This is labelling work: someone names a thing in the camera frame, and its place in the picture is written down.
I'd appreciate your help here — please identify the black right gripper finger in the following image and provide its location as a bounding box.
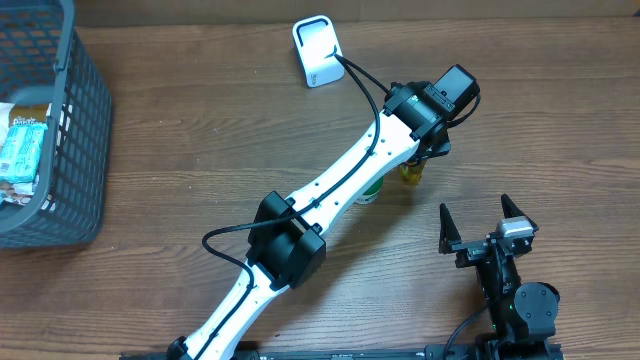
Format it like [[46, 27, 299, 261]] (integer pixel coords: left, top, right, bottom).
[[500, 193, 525, 219], [438, 203, 462, 254]]

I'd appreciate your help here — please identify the yellow bottle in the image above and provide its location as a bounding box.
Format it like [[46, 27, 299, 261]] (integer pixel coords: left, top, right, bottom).
[[399, 160, 427, 185]]

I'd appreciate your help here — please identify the green lid jar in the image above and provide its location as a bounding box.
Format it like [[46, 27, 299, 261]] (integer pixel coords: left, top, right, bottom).
[[355, 177, 384, 204]]

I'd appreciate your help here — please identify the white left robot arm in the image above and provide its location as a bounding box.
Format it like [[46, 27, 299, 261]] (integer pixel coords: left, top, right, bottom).
[[166, 65, 480, 359]]

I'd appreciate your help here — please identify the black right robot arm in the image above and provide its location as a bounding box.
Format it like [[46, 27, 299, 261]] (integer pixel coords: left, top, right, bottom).
[[436, 194, 564, 359]]

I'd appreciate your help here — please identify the white barcode scanner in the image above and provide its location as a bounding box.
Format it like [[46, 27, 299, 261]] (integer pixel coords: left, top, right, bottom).
[[292, 15, 345, 88]]

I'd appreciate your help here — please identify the dark grey plastic basket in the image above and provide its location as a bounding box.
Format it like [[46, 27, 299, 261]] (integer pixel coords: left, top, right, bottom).
[[1, 0, 113, 249]]

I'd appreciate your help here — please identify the brown snack packet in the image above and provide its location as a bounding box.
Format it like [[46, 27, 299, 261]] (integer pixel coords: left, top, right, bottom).
[[9, 104, 50, 127]]

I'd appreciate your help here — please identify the light blue wipes pack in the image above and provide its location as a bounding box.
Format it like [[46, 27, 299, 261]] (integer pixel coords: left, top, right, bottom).
[[1, 123, 48, 183]]

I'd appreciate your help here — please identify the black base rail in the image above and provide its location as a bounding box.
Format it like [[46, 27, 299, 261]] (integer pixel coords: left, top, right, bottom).
[[119, 344, 565, 360]]

